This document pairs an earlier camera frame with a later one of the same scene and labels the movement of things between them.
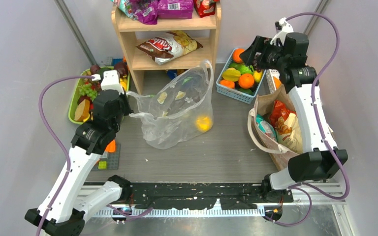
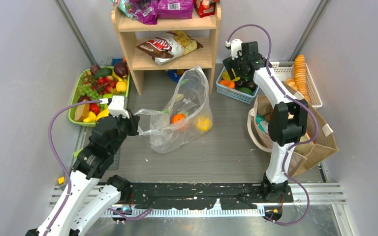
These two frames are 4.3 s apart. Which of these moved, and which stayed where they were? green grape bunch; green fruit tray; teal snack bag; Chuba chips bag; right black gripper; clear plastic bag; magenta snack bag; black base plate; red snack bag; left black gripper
Moved: left black gripper; clear plastic bag; right black gripper
Stayed: red snack bag; green grape bunch; black base plate; green fruit tray; magenta snack bag; teal snack bag; Chuba chips bag
